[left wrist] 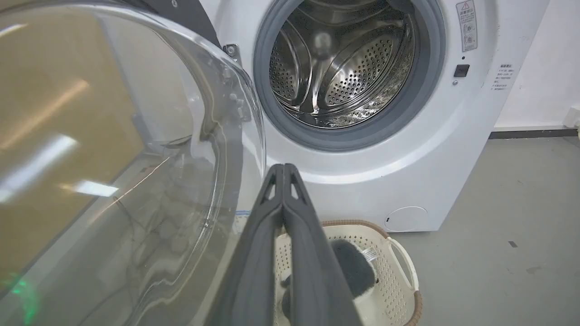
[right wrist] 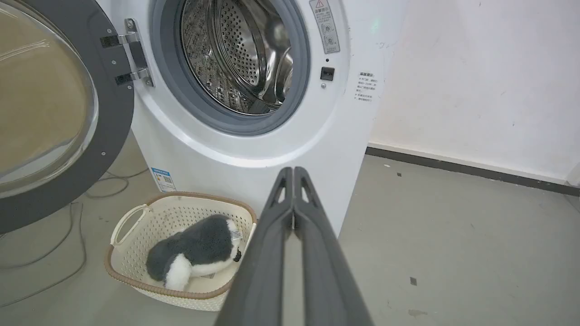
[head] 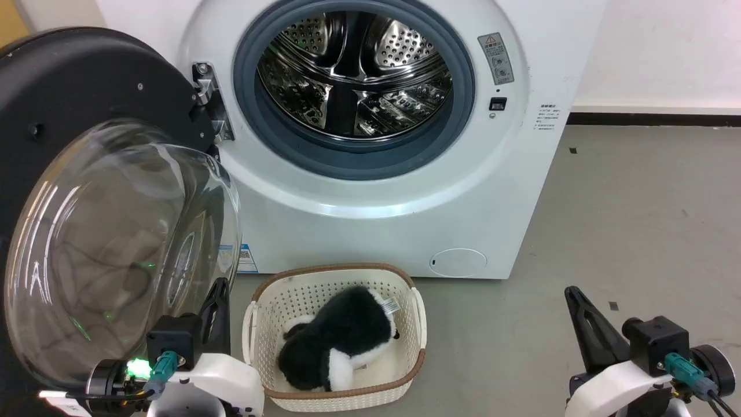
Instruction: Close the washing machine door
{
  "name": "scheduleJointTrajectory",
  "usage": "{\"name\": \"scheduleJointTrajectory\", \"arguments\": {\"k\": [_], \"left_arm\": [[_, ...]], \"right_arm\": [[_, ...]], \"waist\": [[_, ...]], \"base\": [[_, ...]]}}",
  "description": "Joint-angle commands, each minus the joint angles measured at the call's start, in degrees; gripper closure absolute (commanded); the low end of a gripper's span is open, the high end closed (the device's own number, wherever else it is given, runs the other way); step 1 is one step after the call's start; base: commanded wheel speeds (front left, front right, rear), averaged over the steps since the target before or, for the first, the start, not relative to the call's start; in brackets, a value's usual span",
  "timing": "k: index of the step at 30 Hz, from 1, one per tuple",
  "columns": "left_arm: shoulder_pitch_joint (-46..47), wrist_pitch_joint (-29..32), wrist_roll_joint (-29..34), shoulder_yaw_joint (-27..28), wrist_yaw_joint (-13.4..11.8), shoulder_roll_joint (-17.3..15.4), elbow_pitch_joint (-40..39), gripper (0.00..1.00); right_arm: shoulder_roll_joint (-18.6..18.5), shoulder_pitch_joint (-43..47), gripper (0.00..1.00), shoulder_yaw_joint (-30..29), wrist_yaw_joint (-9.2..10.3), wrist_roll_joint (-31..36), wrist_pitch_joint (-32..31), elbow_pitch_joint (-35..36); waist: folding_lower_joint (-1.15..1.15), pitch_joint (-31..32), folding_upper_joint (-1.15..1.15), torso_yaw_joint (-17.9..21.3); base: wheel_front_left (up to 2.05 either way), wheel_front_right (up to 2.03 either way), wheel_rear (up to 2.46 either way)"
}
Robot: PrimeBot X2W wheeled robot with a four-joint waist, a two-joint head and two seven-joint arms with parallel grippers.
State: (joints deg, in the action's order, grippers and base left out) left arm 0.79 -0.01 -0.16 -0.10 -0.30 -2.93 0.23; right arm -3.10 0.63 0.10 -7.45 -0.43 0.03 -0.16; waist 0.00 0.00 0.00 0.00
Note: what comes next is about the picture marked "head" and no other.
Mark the steel washing machine drum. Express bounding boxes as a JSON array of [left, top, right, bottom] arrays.
[[256, 12, 453, 140]]

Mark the white front-load washing machine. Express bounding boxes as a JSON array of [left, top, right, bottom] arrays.
[[96, 0, 608, 280]]

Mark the black and white plush toy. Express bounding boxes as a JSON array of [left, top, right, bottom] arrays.
[[277, 285, 401, 392]]

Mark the grey warning sticker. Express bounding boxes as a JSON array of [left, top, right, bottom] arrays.
[[478, 32, 515, 86]]

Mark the grey rubber door gasket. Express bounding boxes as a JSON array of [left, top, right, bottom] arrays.
[[233, 0, 476, 181]]

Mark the cream plastic laundry basket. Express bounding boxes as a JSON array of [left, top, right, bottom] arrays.
[[242, 263, 428, 413]]

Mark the metal door hinge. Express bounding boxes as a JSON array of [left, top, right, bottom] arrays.
[[192, 62, 235, 143]]

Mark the right arm teal plug cable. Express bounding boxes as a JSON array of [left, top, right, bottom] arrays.
[[664, 352, 741, 417]]

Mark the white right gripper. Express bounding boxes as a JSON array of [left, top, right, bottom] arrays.
[[564, 286, 692, 417]]

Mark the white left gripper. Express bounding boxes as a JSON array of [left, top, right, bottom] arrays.
[[146, 277, 265, 417]]

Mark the left arm teal plug cable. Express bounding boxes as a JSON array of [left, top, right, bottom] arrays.
[[39, 350, 178, 401]]

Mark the arm teal plug cable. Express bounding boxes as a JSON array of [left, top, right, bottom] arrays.
[[664, 352, 741, 417], [39, 350, 178, 401]]

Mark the washer door with glass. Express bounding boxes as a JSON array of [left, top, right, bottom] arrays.
[[0, 27, 242, 417]]

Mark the blue white energy label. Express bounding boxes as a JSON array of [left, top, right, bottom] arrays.
[[218, 243, 259, 275]]

